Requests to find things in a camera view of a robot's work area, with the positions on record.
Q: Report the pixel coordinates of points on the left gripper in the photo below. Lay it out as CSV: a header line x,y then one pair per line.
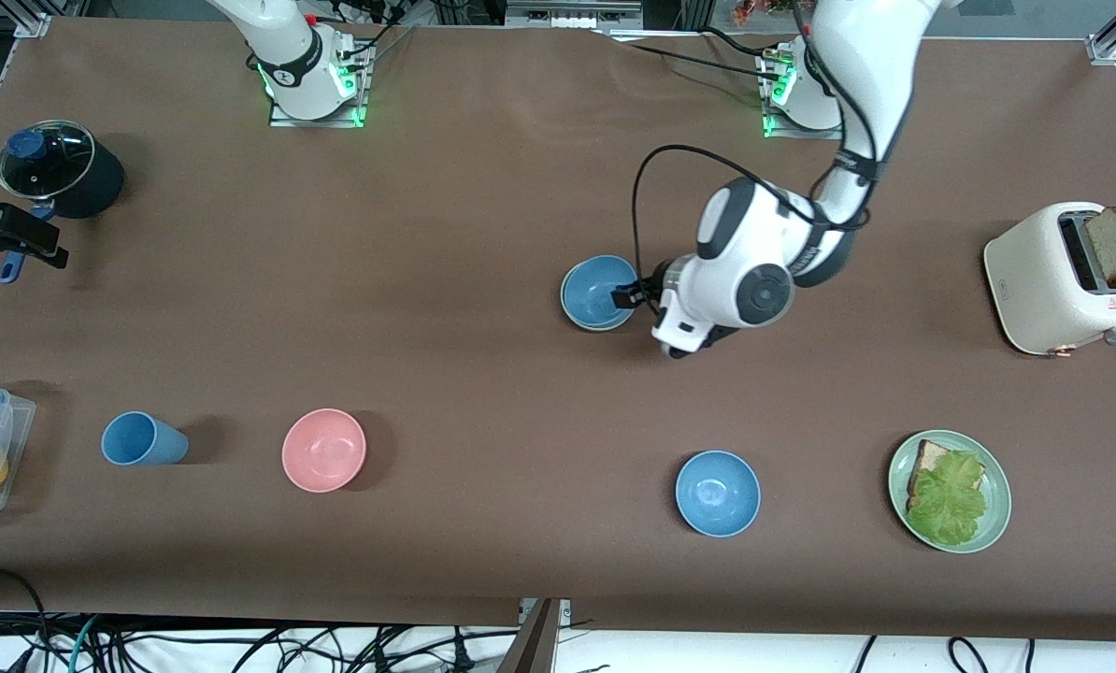
x,y
649,289

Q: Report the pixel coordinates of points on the blue bowl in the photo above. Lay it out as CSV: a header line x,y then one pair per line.
x,y
717,493
595,292

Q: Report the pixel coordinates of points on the green bowl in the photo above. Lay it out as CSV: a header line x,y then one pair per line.
x,y
588,327

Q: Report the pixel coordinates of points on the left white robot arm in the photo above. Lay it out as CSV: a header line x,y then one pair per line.
x,y
754,243

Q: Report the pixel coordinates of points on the pink bowl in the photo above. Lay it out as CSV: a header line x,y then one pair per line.
x,y
324,451

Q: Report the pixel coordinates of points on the glass pot lid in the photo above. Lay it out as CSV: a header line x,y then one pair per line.
x,y
49,159

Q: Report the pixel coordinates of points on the blue cup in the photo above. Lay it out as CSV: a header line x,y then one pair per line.
x,y
137,439

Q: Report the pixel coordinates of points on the grey power strip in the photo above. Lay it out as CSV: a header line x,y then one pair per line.
x,y
572,14

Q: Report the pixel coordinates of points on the light toast slice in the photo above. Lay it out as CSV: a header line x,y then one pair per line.
x,y
932,456

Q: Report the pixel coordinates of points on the green lettuce leaf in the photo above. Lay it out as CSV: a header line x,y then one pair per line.
x,y
951,505

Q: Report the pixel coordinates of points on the cream toaster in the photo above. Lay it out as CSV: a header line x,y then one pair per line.
x,y
1035,280

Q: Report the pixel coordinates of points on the green plate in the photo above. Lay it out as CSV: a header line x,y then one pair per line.
x,y
997,509

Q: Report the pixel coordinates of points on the dark brown bread slice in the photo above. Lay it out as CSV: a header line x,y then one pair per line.
x,y
1111,243

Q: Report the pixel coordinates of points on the aluminium frame corner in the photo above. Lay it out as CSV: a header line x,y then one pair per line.
x,y
33,24

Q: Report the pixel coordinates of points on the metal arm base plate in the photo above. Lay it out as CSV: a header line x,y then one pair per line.
x,y
782,133
317,120

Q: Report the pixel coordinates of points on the small metal bracket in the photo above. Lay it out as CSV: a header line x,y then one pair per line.
x,y
565,609

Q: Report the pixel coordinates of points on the dark metal post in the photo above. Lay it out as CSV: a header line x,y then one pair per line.
x,y
535,645

